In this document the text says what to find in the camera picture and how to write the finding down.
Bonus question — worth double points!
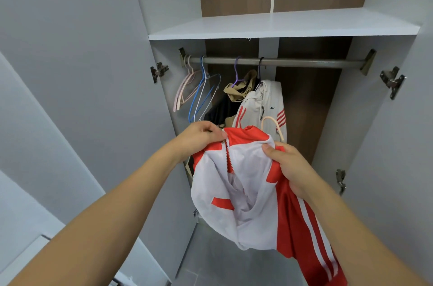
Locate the person's right hand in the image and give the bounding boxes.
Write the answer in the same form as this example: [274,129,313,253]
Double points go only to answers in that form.
[262,142,322,201]

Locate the person's left hand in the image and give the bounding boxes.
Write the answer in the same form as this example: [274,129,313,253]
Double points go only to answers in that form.
[169,120,229,163]

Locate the beige hanger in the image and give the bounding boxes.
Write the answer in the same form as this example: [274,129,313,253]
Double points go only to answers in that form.
[260,115,286,143]

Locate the red and white jacket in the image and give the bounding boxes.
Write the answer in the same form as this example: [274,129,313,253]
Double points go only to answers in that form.
[191,125,347,286]

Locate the khaki and black jacket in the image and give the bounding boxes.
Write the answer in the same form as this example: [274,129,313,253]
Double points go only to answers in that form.
[203,69,259,128]

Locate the white jacket with red stripes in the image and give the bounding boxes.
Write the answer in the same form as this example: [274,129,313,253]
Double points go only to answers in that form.
[232,79,288,143]

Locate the dark purple wire hanger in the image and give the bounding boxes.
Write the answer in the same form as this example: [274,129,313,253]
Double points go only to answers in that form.
[256,57,266,87]

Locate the person's left forearm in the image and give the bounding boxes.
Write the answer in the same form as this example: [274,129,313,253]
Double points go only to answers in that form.
[10,143,187,286]

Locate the person's right forearm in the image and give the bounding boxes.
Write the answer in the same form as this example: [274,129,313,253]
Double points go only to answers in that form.
[301,177,427,286]

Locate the white wardrobe shelf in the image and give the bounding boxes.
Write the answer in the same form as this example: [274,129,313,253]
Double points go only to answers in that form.
[149,7,422,41]

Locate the metal hanging rod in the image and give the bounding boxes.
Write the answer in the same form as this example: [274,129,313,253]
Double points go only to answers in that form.
[184,55,369,70]

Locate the white side cabinet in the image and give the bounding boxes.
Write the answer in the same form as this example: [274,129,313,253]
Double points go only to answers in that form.
[0,235,136,286]

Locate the row of coloured wire hangers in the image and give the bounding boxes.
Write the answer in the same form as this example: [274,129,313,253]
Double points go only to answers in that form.
[174,54,222,124]

